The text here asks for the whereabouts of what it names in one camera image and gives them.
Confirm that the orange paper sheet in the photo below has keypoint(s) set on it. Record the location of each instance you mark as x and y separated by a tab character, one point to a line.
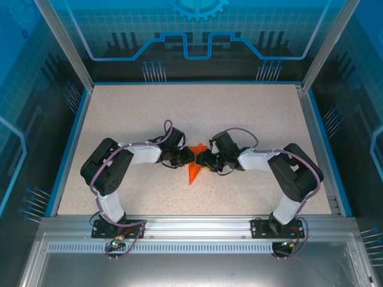
193	175

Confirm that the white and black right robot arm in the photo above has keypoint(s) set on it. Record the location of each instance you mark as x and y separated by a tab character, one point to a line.
296	179

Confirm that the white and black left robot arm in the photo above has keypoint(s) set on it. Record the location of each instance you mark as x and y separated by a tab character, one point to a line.
107	173

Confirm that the grey metal sheet shelf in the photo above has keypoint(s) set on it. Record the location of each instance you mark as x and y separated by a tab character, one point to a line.
194	272

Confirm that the blue table edge strip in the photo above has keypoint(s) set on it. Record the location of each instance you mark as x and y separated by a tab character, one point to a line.
194	82
329	155
71	155

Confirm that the aluminium mounting rail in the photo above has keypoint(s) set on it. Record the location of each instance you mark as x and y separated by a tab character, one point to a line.
194	225

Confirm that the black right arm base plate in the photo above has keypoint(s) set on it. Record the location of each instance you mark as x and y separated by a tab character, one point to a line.
258	228

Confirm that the aluminium side rail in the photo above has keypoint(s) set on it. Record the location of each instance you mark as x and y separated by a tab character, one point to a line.
309	125

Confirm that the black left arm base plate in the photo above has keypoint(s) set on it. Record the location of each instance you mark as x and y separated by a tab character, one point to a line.
98	230

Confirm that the aluminium frame post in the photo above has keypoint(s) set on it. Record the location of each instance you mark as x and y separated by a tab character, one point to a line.
69	51
324	51

